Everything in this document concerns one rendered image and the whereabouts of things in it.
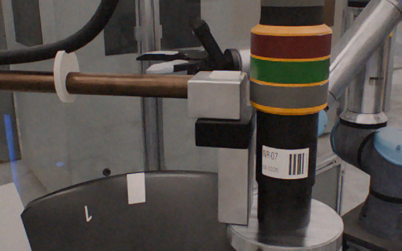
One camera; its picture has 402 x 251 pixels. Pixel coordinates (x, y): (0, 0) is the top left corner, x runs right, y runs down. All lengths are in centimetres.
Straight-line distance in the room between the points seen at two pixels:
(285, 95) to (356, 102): 99
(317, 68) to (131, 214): 27
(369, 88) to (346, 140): 14
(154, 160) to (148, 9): 35
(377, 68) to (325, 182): 68
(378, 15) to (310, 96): 80
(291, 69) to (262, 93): 2
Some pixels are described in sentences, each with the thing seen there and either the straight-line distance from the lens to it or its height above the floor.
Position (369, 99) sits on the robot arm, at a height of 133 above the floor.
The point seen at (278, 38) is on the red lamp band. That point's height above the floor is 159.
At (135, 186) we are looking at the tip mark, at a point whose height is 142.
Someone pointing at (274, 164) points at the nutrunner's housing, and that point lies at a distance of 27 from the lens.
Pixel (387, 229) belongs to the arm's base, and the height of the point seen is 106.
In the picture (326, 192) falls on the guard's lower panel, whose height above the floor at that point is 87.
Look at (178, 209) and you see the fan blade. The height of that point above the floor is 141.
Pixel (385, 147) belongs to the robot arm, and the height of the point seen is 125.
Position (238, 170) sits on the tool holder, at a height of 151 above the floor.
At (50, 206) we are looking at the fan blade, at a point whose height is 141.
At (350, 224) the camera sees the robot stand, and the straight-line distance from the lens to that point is 124.
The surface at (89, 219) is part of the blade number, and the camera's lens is 47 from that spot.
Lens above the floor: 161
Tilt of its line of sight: 16 degrees down
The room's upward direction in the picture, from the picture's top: 1 degrees counter-clockwise
